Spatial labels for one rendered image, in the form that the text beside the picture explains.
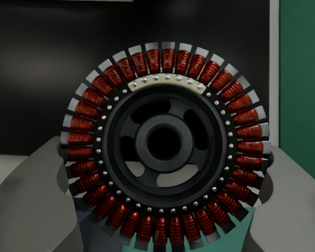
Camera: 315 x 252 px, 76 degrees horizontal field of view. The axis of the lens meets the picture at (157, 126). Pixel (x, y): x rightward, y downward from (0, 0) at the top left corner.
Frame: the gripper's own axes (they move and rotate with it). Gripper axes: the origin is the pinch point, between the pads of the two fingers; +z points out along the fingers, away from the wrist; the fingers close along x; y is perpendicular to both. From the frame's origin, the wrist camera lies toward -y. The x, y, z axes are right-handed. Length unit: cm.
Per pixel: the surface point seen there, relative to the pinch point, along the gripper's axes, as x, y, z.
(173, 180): 1.2, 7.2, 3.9
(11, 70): -14.1, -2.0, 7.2
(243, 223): 38, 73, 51
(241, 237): 37, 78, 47
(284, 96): 11.5, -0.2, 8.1
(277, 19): 10.9, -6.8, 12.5
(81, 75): -7.6, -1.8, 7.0
